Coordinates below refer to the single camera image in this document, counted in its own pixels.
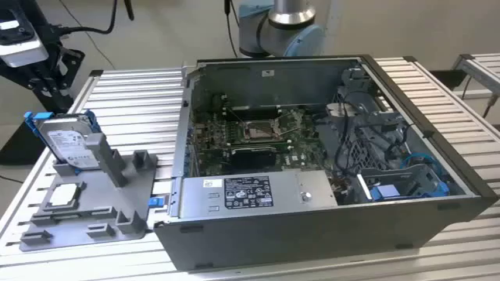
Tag grey disk bay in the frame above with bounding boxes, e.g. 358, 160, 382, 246
357, 163, 450, 204

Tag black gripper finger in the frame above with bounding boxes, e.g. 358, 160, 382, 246
22, 74, 60, 114
52, 48, 85, 114

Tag thick black cable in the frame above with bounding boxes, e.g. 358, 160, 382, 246
57, 0, 117, 35

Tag metal slat side table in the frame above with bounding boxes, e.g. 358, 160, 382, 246
452, 53, 500, 97

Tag silver CPU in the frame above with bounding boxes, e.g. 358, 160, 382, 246
49, 184, 84, 206

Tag black cooler block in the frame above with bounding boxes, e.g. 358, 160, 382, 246
229, 148, 276, 172

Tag blue carrier in bay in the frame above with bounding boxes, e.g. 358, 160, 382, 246
370, 186, 400, 202

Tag silver power supply unit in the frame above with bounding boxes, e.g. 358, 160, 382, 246
170, 171, 338, 219

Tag grey plastic inner frame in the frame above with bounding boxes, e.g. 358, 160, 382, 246
325, 93, 394, 165

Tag black cable in case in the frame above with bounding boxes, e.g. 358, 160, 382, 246
334, 90, 376, 176

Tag CPU socket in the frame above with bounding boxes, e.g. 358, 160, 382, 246
244, 119, 282, 144

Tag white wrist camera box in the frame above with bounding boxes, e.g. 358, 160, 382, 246
0, 19, 48, 68

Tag hard disk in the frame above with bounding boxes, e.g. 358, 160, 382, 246
24, 110, 102, 176

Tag thin black cable with plug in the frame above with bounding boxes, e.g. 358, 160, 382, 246
224, 0, 238, 57

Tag green motherboard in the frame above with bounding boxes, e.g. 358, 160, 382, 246
186, 96, 340, 176

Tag grey parts rack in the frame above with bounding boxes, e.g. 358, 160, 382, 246
18, 133, 160, 252

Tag black open PC case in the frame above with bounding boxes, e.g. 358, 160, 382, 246
153, 54, 500, 275

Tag blue wire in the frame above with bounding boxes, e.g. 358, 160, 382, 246
405, 152, 433, 176

